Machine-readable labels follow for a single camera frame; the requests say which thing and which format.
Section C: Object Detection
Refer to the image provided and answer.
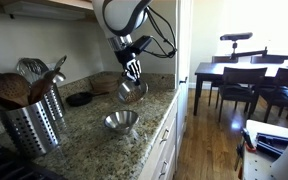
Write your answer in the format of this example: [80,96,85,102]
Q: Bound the perforated grey robot table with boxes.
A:
[242,119,288,180]

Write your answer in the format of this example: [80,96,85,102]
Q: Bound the dark dining table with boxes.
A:
[193,59,288,117]

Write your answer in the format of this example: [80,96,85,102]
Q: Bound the wooden slotted spoon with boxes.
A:
[0,73,31,108]

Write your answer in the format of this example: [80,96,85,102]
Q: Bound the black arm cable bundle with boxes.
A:
[146,6,178,59]

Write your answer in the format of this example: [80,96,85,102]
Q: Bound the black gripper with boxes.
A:
[114,46,142,85]

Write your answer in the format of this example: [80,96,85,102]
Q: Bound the black stereo camera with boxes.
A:
[219,32,254,42]

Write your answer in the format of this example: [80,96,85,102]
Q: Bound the chickpeas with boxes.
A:
[125,89,145,103]

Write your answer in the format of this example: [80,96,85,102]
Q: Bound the empty steel bowl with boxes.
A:
[103,109,140,135]

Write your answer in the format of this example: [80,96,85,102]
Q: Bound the perforated steel utensil holder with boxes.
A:
[43,83,67,122]
[0,99,62,158]

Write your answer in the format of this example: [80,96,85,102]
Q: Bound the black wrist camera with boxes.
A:
[130,35,153,56]

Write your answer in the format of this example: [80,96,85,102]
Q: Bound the wooden drawer cabinet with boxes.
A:
[138,96,180,180]

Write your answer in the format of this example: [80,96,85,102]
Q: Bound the black camera stand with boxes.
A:
[228,40,269,64]

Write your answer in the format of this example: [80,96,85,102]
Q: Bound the black orange clamp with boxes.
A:
[233,128,258,180]

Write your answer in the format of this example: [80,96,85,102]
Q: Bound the steel bowl holding chickpeas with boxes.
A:
[117,78,149,104]

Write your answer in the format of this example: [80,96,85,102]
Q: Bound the black flat device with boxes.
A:
[255,132,288,158]

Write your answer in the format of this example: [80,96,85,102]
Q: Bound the metal ladle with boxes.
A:
[52,54,68,84]

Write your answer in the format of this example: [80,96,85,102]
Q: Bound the silver drawer handle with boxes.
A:
[158,160,169,178]
[159,128,170,141]

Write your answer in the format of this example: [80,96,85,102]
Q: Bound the dark dining chair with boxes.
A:
[250,54,285,65]
[217,66,268,123]
[259,67,288,124]
[207,55,240,108]

